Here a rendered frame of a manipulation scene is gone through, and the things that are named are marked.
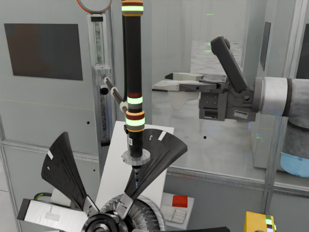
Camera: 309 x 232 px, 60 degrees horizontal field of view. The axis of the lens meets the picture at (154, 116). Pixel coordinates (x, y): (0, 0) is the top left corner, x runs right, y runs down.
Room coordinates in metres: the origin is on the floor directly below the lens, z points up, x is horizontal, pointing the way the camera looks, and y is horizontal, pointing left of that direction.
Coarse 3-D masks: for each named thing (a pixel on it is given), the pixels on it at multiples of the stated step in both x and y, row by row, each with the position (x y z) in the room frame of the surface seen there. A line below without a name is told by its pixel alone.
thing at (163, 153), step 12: (144, 132) 0.85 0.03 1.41; (156, 132) 0.81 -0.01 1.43; (144, 144) 0.81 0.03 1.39; (156, 144) 0.76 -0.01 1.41; (168, 144) 0.73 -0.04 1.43; (180, 144) 0.71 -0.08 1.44; (156, 156) 0.72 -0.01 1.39; (168, 156) 0.69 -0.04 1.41; (180, 156) 0.68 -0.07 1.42; (132, 168) 0.77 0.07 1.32; (144, 168) 0.71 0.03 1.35; (156, 168) 0.68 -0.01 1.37; (132, 180) 0.72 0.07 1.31; (144, 180) 0.67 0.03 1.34; (132, 192) 0.66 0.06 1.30
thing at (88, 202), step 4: (88, 200) 0.68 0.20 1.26; (84, 204) 0.70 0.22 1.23; (88, 204) 0.68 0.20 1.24; (92, 204) 0.66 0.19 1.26; (84, 208) 0.71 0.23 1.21; (88, 208) 0.68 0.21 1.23; (92, 208) 0.67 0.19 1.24; (96, 208) 0.65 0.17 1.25; (92, 212) 0.67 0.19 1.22; (96, 212) 0.65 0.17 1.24; (88, 216) 0.69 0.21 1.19
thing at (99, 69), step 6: (96, 66) 1.20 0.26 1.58; (102, 66) 1.20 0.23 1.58; (108, 66) 1.20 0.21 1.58; (96, 72) 1.14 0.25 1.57; (102, 72) 1.14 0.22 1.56; (108, 72) 1.15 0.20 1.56; (96, 78) 1.13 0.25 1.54; (102, 78) 1.14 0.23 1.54; (96, 84) 1.13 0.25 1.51; (102, 84) 1.14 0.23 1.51
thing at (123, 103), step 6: (126, 72) 0.68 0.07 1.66; (108, 78) 1.04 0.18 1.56; (126, 78) 0.68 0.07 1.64; (126, 84) 0.68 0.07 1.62; (114, 90) 0.86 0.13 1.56; (126, 90) 0.69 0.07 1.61; (120, 96) 0.78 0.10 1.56; (126, 96) 0.69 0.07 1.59; (126, 102) 0.73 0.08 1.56; (120, 108) 0.72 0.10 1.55
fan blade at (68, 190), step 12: (60, 144) 0.80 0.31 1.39; (48, 156) 0.82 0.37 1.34; (60, 156) 0.78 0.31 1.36; (72, 156) 0.75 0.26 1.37; (60, 168) 0.77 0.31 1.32; (72, 168) 0.74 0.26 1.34; (48, 180) 0.81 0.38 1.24; (60, 180) 0.77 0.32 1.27; (72, 180) 0.73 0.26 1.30; (72, 192) 0.73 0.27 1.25; (84, 192) 0.68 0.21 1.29
